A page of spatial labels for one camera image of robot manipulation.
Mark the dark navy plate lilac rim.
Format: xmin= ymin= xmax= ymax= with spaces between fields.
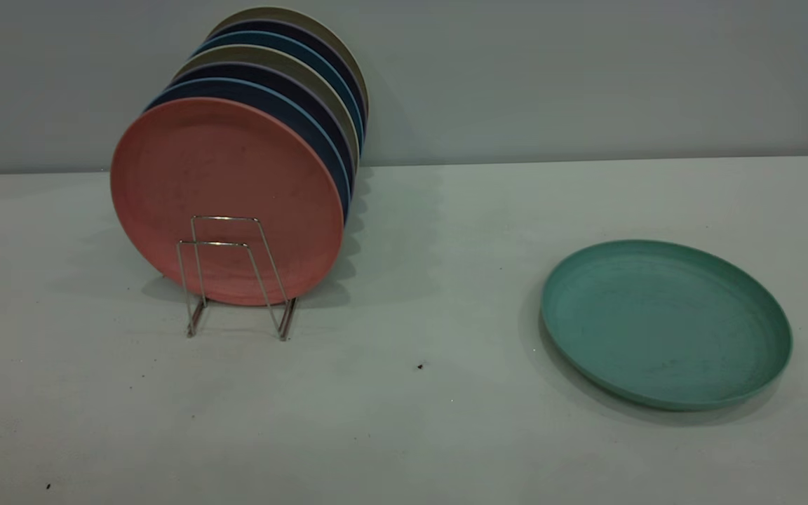
xmin=171 ymin=61 xmax=357 ymax=201
xmin=206 ymin=18 xmax=368 ymax=134

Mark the blue plate light rim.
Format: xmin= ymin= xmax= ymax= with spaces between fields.
xmin=144 ymin=76 xmax=353 ymax=224

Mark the green round plate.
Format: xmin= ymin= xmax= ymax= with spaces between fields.
xmin=541 ymin=239 xmax=793 ymax=412

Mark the teal blue round plate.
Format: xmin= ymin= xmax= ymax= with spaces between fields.
xmin=192 ymin=29 xmax=365 ymax=152

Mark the beige round plate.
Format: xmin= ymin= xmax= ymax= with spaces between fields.
xmin=171 ymin=43 xmax=362 ymax=176
xmin=208 ymin=6 xmax=370 ymax=123

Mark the pink round plate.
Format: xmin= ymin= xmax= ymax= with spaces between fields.
xmin=110 ymin=97 xmax=344 ymax=307

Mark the metal wire plate rack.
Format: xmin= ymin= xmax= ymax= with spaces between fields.
xmin=176 ymin=215 xmax=298 ymax=342

